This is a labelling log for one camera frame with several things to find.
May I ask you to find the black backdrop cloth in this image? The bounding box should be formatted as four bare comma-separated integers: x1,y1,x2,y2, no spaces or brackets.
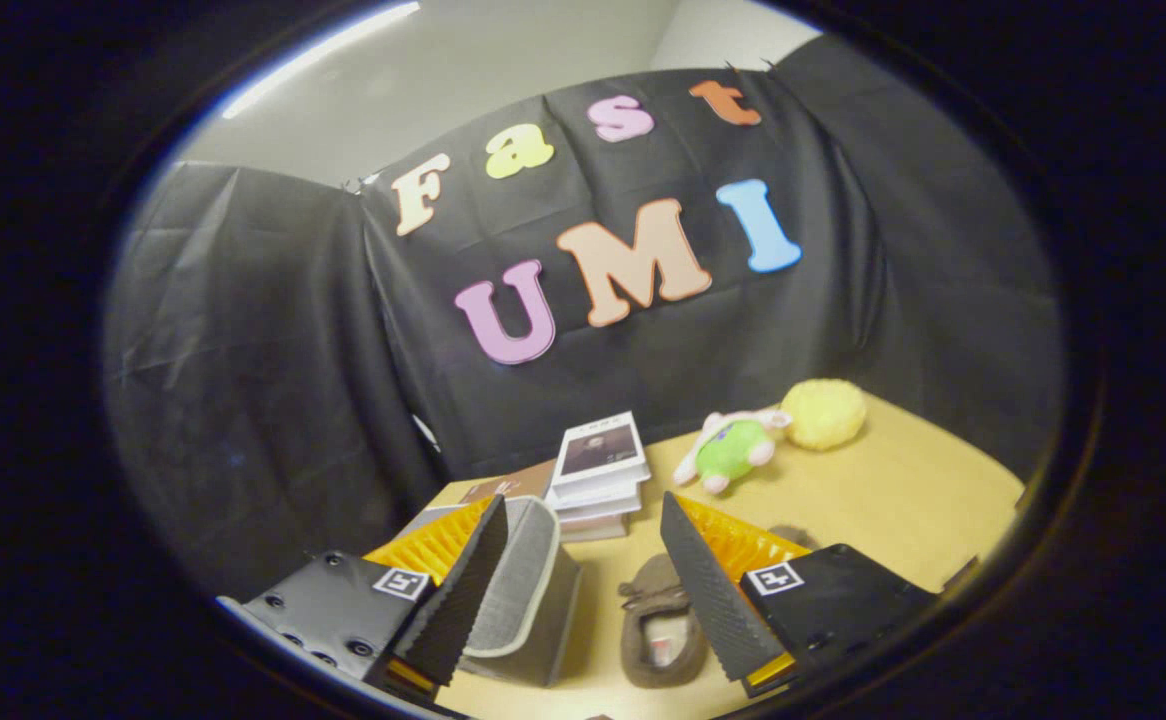
103,35,1064,601

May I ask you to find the yellow fluffy plush ball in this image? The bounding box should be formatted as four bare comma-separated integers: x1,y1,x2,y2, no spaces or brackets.
781,378,868,452

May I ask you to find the grey fabric storage box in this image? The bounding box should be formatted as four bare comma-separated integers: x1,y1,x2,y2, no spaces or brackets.
460,495,582,689

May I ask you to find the green and pink plush toy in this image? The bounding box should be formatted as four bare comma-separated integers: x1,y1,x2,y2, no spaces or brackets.
673,408,794,495

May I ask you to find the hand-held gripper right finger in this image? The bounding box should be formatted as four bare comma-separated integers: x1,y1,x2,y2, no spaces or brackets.
659,490,941,699

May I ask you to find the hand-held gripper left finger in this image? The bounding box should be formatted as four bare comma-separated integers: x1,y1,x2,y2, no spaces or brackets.
215,493,510,713

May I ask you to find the white book with dark photo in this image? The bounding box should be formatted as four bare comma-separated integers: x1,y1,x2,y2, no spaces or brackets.
551,411,652,492

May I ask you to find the brown book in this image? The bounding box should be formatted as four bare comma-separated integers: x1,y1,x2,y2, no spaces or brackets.
461,460,557,507

